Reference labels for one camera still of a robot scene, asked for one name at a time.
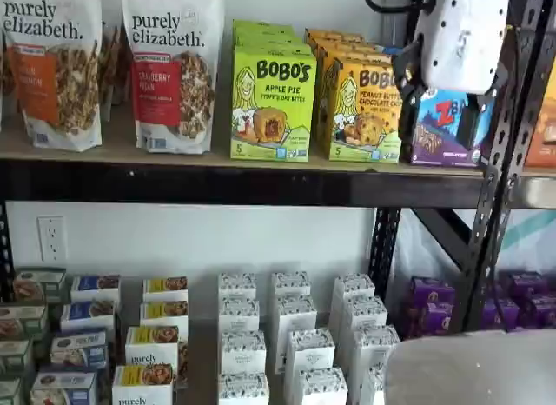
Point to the wooden shelf board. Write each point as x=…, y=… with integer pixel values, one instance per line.
x=200, y=335
x=117, y=140

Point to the black metal rack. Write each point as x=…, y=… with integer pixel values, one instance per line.
x=217, y=183
x=538, y=192

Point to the yellow oat bites box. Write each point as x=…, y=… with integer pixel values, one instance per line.
x=273, y=101

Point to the white teal plastic sheet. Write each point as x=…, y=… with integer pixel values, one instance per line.
x=534, y=248

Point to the orange Bobo's peanut butter box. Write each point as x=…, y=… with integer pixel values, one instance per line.
x=352, y=55
x=343, y=44
x=332, y=33
x=360, y=114

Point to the white speckled box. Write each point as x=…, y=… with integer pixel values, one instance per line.
x=322, y=387
x=242, y=389
x=364, y=314
x=309, y=350
x=243, y=353
x=374, y=346
x=291, y=284
x=239, y=314
x=296, y=314
x=237, y=285
x=354, y=287
x=373, y=385

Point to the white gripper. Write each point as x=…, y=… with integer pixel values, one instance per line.
x=460, y=40

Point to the green Bobo's apple pie box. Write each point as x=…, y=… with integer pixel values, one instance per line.
x=269, y=37
x=260, y=26

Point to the white wall outlet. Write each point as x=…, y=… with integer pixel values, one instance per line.
x=51, y=238

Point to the purple snack box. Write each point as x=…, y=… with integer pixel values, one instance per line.
x=542, y=310
x=433, y=291
x=527, y=283
x=499, y=314
x=428, y=320

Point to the orange label granola bag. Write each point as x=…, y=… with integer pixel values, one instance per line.
x=43, y=83

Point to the yellow oatmeal box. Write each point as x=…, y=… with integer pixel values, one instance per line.
x=152, y=346
x=142, y=385
x=164, y=314
x=165, y=288

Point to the red label granola bag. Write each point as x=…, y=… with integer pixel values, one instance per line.
x=165, y=83

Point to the orange snack box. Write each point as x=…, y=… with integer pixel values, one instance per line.
x=543, y=118

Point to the blue oatmeal box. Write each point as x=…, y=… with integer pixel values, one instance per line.
x=89, y=316
x=95, y=287
x=80, y=350
x=65, y=387

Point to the blue Zbar box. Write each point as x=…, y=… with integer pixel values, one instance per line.
x=438, y=131

